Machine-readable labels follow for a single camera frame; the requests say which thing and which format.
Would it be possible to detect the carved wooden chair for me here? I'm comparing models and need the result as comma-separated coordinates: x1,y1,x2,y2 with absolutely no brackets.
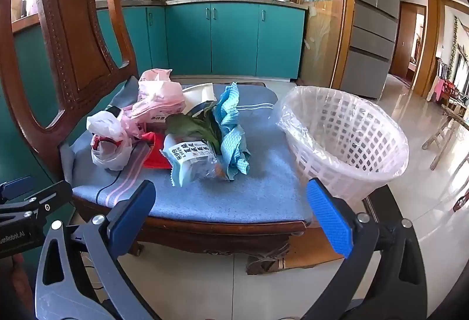
0,0,312,275

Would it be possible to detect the grey refrigerator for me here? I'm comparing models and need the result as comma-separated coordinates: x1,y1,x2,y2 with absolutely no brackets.
339,0,401,100

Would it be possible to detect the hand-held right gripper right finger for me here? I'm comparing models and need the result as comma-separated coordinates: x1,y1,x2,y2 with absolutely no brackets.
306,177,429,320

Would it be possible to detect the red packet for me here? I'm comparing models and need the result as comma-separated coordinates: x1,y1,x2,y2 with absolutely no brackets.
141,132,173,170

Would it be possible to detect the teal kitchen base cabinet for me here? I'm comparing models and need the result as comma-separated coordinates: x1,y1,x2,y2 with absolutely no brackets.
0,0,307,269

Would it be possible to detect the blue striped seat cloth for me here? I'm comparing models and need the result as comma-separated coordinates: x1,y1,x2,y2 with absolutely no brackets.
60,80,314,225

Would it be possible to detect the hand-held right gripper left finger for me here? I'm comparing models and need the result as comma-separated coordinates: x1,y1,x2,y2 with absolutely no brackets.
35,180,158,320

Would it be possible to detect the brown wooden room door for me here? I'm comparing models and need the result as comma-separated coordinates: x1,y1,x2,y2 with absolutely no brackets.
388,1,426,81

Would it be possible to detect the white plastic bag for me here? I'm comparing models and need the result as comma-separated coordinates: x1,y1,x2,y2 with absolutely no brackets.
86,111,134,171

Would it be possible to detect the pink plastic bag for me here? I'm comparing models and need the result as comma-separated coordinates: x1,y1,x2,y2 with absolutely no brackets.
119,68,186,139

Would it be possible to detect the clear plastic bin liner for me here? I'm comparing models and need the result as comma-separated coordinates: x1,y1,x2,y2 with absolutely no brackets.
269,86,410,203

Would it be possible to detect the green garland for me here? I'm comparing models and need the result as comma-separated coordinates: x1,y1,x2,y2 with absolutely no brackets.
449,16,459,66

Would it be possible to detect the blue waffle cloth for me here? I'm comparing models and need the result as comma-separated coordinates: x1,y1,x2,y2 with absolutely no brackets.
213,83,252,181

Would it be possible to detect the wooden framed glass door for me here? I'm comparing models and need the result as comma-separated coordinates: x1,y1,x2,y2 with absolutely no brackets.
291,0,355,90

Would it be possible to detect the white plastic lattice basket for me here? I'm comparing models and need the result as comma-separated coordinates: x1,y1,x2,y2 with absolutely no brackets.
277,86,410,203

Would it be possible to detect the wooden stool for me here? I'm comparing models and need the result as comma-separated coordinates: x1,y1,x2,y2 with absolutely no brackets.
421,104,469,170

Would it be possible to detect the green vegetable leaf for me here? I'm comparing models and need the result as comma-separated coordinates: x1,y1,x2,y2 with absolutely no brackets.
166,109,222,156

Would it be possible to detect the clear snack packet white label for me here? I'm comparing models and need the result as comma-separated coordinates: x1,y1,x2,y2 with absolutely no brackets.
162,133,231,188

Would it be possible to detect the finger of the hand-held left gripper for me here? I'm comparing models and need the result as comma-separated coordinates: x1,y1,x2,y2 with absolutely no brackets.
0,176,34,204
0,181,73,224

